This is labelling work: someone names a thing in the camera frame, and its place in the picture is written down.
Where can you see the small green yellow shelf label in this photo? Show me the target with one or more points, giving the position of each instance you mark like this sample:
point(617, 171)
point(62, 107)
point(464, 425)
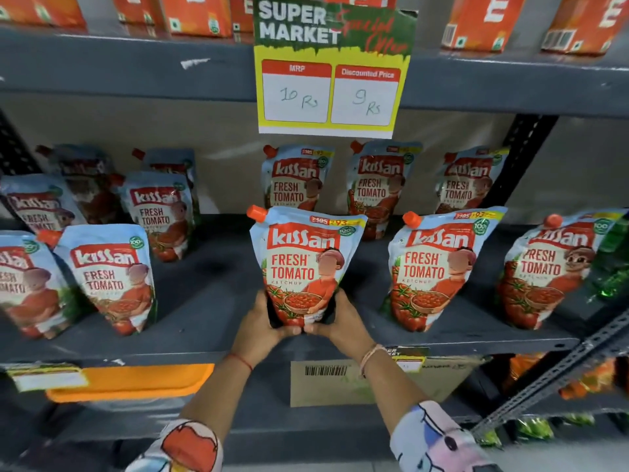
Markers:
point(408, 359)

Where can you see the brown cardboard box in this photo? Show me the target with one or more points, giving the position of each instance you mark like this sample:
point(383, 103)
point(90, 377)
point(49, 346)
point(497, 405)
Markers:
point(334, 388)

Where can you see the blue tomato ketchup spout pouch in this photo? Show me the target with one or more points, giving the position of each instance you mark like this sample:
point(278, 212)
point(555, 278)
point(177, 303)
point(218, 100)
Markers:
point(304, 260)

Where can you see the white yellow shelf label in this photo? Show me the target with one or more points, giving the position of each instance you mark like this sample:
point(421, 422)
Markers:
point(46, 378)

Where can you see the row of orange boxes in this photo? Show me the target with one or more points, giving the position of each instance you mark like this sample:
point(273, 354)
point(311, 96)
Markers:
point(196, 14)

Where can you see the green snack packets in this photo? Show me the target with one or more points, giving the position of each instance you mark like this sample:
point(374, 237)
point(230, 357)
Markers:
point(533, 428)

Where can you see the person's left forearm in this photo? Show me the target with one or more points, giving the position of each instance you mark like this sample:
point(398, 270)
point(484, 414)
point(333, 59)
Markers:
point(221, 393)

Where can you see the orange snack packets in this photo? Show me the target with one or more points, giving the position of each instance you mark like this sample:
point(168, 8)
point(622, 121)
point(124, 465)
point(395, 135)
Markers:
point(585, 380)

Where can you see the green yellow sale sign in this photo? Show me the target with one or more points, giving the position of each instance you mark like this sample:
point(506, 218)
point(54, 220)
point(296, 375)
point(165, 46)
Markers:
point(331, 68)

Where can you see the orange plastic tray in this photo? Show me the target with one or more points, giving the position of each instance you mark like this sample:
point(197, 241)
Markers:
point(132, 383)

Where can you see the person's left thumb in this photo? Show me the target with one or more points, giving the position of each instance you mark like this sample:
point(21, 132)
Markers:
point(287, 332)

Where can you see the grey perforated diagonal brace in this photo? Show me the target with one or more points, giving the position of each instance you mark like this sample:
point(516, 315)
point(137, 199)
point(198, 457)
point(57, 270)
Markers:
point(555, 371)

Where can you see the person's right patterned sleeve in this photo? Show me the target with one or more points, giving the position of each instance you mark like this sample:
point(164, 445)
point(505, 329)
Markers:
point(437, 442)

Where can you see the person's right thumb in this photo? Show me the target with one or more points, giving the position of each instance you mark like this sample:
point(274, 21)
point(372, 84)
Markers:
point(318, 329)

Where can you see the black perforated upright post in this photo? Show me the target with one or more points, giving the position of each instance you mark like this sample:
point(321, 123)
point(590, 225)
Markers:
point(523, 157)
point(14, 147)

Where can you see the person's patterned sleeve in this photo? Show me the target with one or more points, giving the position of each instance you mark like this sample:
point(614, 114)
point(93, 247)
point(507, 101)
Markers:
point(437, 442)
point(184, 449)

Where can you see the person's right forearm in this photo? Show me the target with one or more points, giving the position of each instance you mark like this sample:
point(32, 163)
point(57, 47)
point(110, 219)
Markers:
point(390, 383)

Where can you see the person's left hand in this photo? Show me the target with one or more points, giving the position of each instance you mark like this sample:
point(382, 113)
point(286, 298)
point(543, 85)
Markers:
point(255, 334)

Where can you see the person's left patterned sleeve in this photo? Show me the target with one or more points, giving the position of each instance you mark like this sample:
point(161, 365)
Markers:
point(184, 449)

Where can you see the rows of ketchup packs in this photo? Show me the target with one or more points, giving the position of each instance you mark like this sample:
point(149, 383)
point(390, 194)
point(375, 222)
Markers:
point(110, 275)

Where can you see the person's right hand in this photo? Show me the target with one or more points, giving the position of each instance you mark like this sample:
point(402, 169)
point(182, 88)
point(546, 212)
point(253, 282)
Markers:
point(349, 329)

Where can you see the grey metal shelf rack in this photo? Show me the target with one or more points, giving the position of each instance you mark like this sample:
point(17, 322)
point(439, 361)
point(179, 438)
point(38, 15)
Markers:
point(147, 68)

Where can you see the shiny green packets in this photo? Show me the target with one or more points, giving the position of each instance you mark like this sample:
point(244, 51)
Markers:
point(613, 265)

